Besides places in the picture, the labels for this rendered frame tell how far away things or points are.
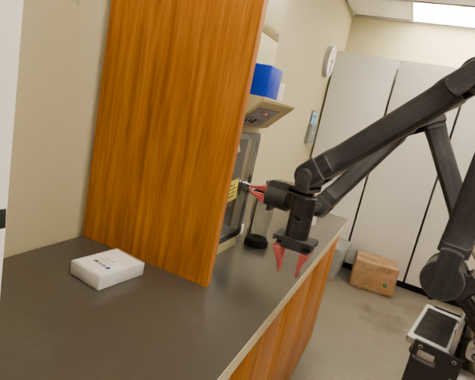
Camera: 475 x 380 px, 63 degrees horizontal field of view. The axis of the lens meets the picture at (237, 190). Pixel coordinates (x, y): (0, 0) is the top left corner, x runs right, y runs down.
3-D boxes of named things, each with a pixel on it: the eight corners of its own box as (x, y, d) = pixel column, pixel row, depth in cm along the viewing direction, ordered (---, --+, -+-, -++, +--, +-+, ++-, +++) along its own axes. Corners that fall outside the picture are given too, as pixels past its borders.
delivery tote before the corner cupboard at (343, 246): (278, 261, 401) (285, 232, 394) (291, 251, 438) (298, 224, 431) (336, 283, 377) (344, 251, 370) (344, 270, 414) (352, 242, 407)
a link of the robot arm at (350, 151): (497, 76, 66) (498, 87, 75) (479, 50, 68) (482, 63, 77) (296, 193, 89) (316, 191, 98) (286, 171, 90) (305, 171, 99)
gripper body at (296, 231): (279, 234, 101) (285, 206, 99) (317, 246, 97) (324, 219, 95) (271, 240, 95) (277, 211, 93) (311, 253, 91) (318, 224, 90)
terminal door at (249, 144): (198, 253, 125) (222, 130, 116) (237, 233, 152) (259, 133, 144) (200, 255, 125) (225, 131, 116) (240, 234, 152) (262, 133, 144)
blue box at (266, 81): (234, 91, 116) (241, 59, 114) (247, 94, 125) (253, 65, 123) (265, 97, 112) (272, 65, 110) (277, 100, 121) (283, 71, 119)
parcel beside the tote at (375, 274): (348, 284, 379) (355, 257, 373) (349, 273, 410) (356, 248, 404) (391, 299, 368) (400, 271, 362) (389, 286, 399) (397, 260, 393)
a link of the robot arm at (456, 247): (557, 62, 62) (552, 75, 70) (464, 51, 69) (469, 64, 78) (456, 309, 72) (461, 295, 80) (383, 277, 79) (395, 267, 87)
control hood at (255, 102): (221, 124, 115) (228, 89, 113) (260, 127, 144) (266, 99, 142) (256, 132, 111) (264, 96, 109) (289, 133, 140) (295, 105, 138)
